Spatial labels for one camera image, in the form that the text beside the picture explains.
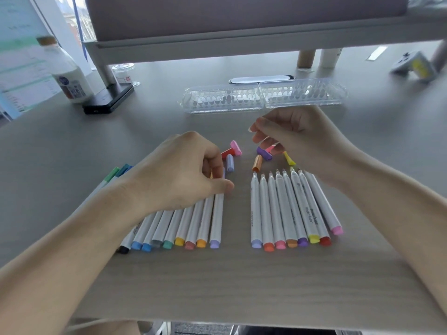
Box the person's left hand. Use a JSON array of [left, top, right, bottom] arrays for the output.
[[113, 130, 235, 224]]

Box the person's right hand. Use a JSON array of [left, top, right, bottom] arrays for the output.
[[248, 105, 358, 188]]

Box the set of red-toned caps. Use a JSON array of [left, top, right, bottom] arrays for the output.
[[220, 140, 297, 173]]

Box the dusty-pink-ended white marker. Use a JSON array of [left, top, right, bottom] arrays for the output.
[[184, 202, 205, 251]]

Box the orange-tipped white marker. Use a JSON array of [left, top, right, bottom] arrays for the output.
[[195, 197, 215, 249]]

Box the mint-ended white marker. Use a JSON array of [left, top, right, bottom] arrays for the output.
[[162, 208, 184, 250]]

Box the sky-blue-ended white marker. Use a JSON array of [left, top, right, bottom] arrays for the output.
[[141, 212, 164, 253], [131, 216, 154, 251]]

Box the yellow-green-tipped white marker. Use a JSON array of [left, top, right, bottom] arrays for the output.
[[289, 166, 321, 245]]

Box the pink-ended white marker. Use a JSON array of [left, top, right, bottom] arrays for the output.
[[267, 172, 287, 250]]

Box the set of red-toned markers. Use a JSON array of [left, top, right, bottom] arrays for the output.
[[251, 166, 345, 253]]

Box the clear plastic marker case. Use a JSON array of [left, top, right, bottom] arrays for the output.
[[180, 77, 349, 114]]

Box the red-tipped white marker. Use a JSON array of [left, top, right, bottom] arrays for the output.
[[259, 174, 276, 253]]

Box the black-ended white marker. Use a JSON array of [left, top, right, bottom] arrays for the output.
[[118, 226, 140, 255]]

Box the person's left forearm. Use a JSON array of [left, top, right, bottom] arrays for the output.
[[0, 181, 140, 335]]

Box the person's right forearm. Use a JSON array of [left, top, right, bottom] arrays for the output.
[[330, 148, 447, 316]]

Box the brown paper cup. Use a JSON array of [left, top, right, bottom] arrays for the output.
[[297, 49, 317, 69]]

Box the white paper cup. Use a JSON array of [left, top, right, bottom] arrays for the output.
[[319, 47, 344, 69]]

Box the black rectangular power bank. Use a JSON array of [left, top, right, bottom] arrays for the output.
[[82, 82, 135, 115]]

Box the white paper slip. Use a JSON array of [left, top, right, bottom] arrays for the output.
[[366, 46, 388, 61]]

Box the small clear jar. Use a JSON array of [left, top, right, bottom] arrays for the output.
[[111, 63, 140, 87]]

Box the grey desk shelf riser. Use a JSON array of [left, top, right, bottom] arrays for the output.
[[83, 15, 447, 87]]

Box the white and yellow controller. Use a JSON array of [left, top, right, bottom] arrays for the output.
[[390, 51, 438, 82]]

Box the white milk bottle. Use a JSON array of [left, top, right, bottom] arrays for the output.
[[36, 35, 95, 104]]

